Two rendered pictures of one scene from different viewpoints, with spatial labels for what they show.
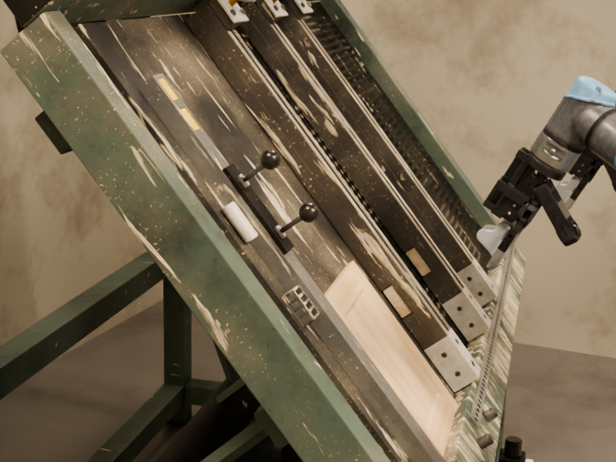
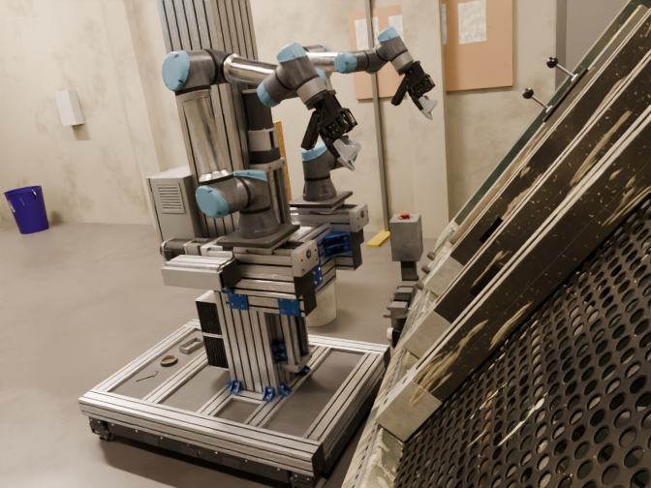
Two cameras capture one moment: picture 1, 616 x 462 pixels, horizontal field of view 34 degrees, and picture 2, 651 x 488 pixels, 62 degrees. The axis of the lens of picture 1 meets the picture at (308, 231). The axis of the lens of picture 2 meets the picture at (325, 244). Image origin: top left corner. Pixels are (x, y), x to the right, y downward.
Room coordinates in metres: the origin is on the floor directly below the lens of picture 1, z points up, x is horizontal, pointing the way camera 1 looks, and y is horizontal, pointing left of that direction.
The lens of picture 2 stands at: (3.79, -0.52, 1.59)
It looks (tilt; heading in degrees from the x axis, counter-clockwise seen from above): 18 degrees down; 187
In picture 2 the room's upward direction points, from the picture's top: 7 degrees counter-clockwise
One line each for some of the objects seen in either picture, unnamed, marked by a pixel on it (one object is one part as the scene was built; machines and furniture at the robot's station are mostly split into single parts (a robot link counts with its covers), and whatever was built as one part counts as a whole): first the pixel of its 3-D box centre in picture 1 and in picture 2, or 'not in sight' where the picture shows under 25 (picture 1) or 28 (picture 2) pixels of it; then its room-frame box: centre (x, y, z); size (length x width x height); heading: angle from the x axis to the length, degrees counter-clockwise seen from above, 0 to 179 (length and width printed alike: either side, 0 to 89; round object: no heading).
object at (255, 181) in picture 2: not in sight; (250, 188); (1.94, -0.99, 1.20); 0.13 x 0.12 x 0.14; 145
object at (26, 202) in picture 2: not in sight; (29, 208); (-2.55, -5.01, 0.29); 0.49 x 0.45 x 0.58; 68
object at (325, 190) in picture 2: not in sight; (318, 186); (1.48, -0.80, 1.09); 0.15 x 0.15 x 0.10
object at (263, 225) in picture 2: not in sight; (257, 219); (1.94, -0.98, 1.09); 0.15 x 0.15 x 0.10
